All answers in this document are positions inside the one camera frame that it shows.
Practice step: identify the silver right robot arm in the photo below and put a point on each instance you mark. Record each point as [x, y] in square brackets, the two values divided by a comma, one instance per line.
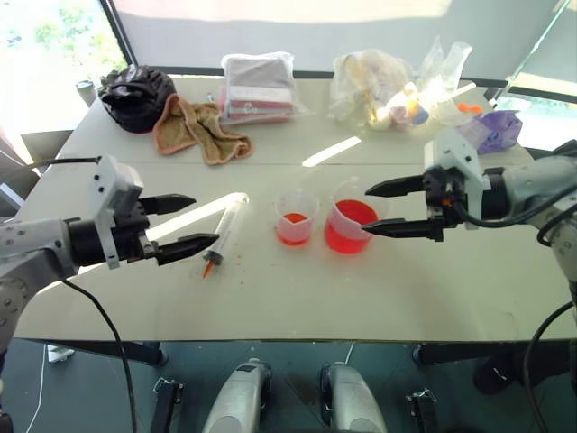
[536, 198]

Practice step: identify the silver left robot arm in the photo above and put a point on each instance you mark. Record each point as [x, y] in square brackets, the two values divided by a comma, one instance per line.
[27, 252]

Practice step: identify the black crumpled bag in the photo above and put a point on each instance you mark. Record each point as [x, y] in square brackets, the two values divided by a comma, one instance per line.
[133, 97]

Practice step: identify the brown crumpled towel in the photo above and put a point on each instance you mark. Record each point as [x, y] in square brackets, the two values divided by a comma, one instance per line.
[198, 131]

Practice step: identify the black table frame bracket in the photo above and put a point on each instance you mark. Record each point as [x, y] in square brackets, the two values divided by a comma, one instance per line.
[112, 349]
[460, 352]

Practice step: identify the silver right robot leg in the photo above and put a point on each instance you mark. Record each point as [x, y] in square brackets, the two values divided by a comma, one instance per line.
[351, 397]

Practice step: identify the silver robot leg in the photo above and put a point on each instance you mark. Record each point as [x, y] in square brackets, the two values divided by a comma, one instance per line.
[351, 397]
[236, 399]

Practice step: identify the clear plastic syringe orange tip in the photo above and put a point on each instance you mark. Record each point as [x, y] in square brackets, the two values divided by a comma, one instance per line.
[224, 230]

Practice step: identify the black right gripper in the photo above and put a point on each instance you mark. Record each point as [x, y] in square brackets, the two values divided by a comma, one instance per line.
[439, 198]

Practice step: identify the large beaker with red liquid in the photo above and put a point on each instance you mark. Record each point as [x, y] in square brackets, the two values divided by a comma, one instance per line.
[351, 221]

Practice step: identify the purple plastic bag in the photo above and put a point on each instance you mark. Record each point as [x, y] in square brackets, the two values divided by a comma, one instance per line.
[498, 128]

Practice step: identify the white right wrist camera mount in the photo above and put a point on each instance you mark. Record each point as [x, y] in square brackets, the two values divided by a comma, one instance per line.
[460, 158]

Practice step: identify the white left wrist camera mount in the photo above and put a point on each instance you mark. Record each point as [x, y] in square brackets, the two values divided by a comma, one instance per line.
[112, 189]

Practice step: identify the silver left robot leg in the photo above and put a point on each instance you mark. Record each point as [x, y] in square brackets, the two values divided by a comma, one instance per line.
[236, 399]

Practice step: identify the clear bag of assorted items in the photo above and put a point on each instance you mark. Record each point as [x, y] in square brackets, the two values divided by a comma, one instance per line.
[387, 85]

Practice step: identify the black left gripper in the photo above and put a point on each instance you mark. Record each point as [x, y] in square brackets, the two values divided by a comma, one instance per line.
[133, 234]

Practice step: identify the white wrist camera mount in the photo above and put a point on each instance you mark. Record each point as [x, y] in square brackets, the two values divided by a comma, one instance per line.
[112, 189]
[460, 158]

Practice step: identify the orange small cap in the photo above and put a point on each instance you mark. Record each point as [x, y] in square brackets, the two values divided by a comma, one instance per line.
[469, 108]

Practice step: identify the small beaker with red liquid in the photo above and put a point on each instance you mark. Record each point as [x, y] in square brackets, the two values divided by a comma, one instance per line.
[295, 218]

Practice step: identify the black table leg clamp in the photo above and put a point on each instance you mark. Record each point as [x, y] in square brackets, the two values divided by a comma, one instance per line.
[421, 406]
[166, 401]

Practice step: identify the dark cylindrical tumbler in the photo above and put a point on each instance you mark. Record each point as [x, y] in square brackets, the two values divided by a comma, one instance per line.
[84, 92]

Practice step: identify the clear bag of folded cloths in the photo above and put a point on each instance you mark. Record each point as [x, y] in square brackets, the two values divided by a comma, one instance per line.
[259, 88]

